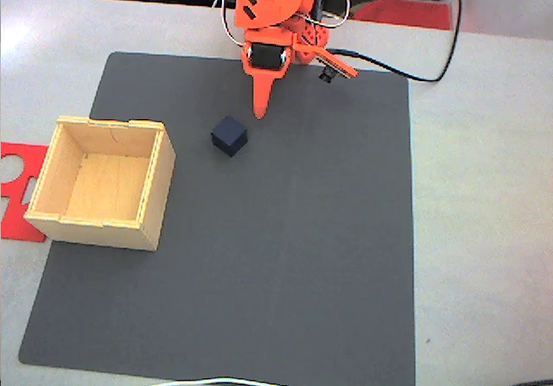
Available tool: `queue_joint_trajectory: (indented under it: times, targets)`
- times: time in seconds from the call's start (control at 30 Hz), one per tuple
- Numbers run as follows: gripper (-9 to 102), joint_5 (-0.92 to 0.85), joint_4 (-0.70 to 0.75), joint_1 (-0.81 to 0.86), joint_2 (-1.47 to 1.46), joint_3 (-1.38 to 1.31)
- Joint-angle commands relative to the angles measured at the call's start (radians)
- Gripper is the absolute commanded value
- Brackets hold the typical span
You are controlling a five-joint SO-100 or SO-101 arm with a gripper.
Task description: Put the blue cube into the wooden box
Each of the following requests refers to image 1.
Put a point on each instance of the blue cube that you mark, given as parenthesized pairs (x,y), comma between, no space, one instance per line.
(229,136)

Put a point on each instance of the wooden box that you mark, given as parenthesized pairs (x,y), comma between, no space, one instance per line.
(108,187)

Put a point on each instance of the red sheet with cutouts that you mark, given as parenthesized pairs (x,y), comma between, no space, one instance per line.
(17,226)

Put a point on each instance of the red flat sheet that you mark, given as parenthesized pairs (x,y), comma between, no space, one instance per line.
(402,12)

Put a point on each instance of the gripper camera on orange mount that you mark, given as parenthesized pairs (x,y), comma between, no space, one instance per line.
(334,63)

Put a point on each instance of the dark grey mat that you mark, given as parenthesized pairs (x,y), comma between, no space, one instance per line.
(281,230)

